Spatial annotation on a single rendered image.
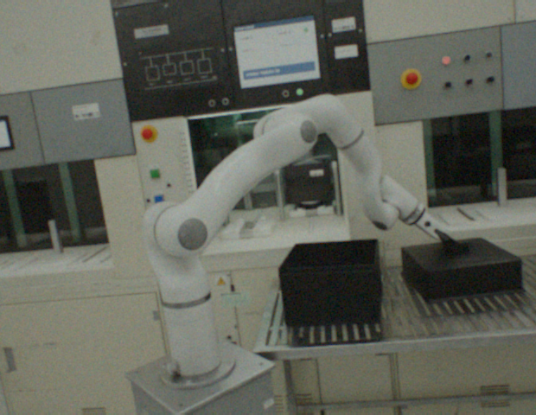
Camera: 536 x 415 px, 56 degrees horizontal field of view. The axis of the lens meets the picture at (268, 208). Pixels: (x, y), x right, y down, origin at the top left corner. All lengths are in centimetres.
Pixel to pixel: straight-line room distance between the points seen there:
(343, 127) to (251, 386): 72
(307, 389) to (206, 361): 92
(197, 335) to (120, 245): 89
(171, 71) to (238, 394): 116
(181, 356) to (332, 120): 73
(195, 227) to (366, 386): 122
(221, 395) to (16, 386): 142
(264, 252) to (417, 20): 98
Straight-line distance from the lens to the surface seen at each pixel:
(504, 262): 163
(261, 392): 131
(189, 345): 125
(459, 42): 189
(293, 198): 239
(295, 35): 185
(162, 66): 192
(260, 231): 210
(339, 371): 209
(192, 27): 191
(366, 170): 150
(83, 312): 221
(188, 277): 120
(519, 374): 222
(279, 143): 125
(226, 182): 121
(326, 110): 139
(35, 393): 248
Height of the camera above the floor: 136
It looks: 10 degrees down
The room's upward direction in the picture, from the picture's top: 7 degrees counter-clockwise
